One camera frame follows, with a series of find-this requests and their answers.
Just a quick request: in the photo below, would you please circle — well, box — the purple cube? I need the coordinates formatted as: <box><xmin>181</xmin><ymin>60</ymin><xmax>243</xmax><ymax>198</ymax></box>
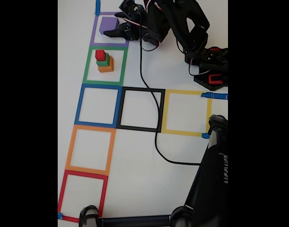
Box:
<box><xmin>99</xmin><ymin>17</ymin><xmax>119</xmax><ymax>35</ymax></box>

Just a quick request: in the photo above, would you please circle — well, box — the small red cube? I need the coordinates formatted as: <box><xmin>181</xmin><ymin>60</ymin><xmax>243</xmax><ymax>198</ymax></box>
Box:
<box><xmin>95</xmin><ymin>49</ymin><xmax>106</xmax><ymax>61</ymax></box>

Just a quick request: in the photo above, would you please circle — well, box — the green cube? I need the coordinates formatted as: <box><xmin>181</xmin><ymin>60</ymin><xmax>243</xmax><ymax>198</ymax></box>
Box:
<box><xmin>96</xmin><ymin>53</ymin><xmax>111</xmax><ymax>67</ymax></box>

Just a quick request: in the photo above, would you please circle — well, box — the orange cube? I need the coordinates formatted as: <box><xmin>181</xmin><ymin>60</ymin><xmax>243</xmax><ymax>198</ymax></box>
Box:
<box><xmin>97</xmin><ymin>56</ymin><xmax>114</xmax><ymax>73</ymax></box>

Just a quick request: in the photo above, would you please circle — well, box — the black gripper camera board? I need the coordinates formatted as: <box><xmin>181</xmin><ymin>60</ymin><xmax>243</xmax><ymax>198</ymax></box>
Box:
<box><xmin>118</xmin><ymin>0</ymin><xmax>140</xmax><ymax>17</ymax></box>

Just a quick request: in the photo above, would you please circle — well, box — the purple square frame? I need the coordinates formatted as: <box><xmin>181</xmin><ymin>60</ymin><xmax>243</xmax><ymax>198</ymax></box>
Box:
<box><xmin>89</xmin><ymin>11</ymin><xmax>131</xmax><ymax>47</ymax></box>

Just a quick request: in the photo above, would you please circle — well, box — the black camera cable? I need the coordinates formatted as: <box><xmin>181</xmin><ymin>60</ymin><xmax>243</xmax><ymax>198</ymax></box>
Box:
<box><xmin>138</xmin><ymin>14</ymin><xmax>203</xmax><ymax>166</ymax></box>

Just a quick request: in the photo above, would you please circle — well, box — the green square frame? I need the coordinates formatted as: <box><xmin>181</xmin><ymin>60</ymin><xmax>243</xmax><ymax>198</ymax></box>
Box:
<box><xmin>82</xmin><ymin>46</ymin><xmax>128</xmax><ymax>87</ymax></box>

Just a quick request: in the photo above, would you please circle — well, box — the black square frame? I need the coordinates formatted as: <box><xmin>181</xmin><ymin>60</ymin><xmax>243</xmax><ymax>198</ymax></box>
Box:
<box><xmin>115</xmin><ymin>86</ymin><xmax>166</xmax><ymax>133</ymax></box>

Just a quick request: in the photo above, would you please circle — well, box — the blue square frame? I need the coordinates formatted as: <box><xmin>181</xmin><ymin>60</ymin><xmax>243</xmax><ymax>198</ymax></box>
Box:
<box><xmin>74</xmin><ymin>84</ymin><xmax>123</xmax><ymax>128</ymax></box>

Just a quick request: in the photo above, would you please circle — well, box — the yellow square frame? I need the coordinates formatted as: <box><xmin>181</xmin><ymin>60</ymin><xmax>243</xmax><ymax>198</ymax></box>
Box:
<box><xmin>161</xmin><ymin>89</ymin><xmax>212</xmax><ymax>137</ymax></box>

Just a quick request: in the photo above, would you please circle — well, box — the orange square frame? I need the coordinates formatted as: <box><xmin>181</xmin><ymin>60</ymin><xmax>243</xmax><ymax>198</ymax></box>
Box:
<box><xmin>65</xmin><ymin>124</ymin><xmax>116</xmax><ymax>176</ymax></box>

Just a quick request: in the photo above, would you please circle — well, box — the black camera tripod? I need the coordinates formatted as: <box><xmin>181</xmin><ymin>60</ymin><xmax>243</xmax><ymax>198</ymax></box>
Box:
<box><xmin>78</xmin><ymin>114</ymin><xmax>228</xmax><ymax>227</ymax></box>

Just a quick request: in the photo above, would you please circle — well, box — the red square frame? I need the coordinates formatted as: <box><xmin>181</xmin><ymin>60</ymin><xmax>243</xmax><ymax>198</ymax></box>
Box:
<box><xmin>58</xmin><ymin>169</ymin><xmax>109</xmax><ymax>223</ymax></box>

